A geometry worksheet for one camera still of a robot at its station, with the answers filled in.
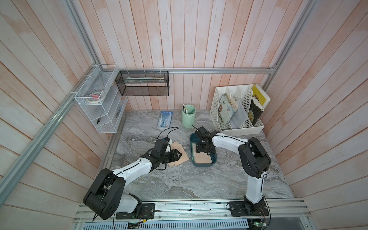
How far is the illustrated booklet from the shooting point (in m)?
0.97

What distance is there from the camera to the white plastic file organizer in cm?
98

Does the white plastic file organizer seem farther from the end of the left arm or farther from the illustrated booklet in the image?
the end of the left arm

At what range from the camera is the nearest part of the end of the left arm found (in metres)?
0.65

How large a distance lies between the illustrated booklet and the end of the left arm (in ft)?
1.52
